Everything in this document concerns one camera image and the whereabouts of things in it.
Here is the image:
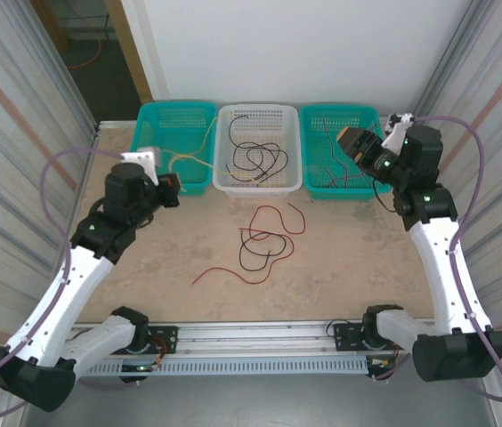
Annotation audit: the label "red wire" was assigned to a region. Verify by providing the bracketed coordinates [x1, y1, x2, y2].
[325, 164, 379, 189]
[190, 227, 296, 286]
[248, 202, 306, 242]
[321, 115, 359, 188]

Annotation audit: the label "black wire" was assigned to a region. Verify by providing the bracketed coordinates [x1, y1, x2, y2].
[232, 141, 290, 182]
[227, 114, 250, 173]
[238, 230, 288, 272]
[244, 144, 279, 183]

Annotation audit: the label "teal plastic basket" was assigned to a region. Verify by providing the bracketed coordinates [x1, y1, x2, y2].
[298, 104, 394, 201]
[130, 101, 220, 197]

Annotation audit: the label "white plastic basket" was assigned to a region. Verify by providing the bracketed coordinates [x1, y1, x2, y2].
[212, 103, 304, 199]

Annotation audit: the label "wooden furniture piece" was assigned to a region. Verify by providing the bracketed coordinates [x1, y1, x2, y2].
[30, 0, 72, 52]

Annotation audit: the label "grey metal shelf panel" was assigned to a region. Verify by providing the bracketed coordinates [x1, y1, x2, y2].
[19, 353, 502, 427]

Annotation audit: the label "thin black right gripper cable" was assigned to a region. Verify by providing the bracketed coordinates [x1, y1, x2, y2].
[373, 177, 397, 215]

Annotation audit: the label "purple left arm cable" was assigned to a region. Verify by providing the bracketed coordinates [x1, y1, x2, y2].
[0, 148, 126, 423]

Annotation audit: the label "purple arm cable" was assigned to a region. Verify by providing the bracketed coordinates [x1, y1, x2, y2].
[373, 115, 502, 404]
[0, 148, 126, 423]

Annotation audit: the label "aluminium frame post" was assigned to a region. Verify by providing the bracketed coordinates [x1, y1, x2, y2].
[28, 0, 101, 134]
[410, 0, 483, 124]

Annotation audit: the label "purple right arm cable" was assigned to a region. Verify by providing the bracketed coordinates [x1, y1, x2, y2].
[373, 115, 502, 404]

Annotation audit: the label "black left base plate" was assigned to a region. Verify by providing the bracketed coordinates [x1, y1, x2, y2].
[143, 326, 179, 356]

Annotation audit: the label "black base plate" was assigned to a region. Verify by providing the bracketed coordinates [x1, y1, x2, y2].
[143, 326, 179, 356]
[331, 323, 368, 352]

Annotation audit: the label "orange floor cable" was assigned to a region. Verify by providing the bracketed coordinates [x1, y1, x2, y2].
[66, 38, 106, 70]

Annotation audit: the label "wooden door frame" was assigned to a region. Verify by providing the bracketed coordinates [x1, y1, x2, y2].
[103, 0, 154, 101]

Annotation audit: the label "red left base wires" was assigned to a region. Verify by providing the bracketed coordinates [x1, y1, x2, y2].
[150, 336, 176, 370]

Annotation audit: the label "red base wires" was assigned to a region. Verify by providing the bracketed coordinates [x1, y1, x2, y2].
[366, 346, 412, 371]
[150, 336, 176, 370]

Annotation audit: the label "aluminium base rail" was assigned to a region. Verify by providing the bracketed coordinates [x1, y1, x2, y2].
[70, 320, 417, 357]

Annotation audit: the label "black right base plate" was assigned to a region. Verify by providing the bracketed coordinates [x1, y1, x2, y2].
[331, 323, 368, 352]

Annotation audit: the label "grey slotted cable duct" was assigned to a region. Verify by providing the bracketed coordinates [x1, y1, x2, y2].
[75, 358, 370, 377]

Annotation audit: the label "red right base wires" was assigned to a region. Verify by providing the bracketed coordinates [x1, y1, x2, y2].
[366, 346, 412, 371]

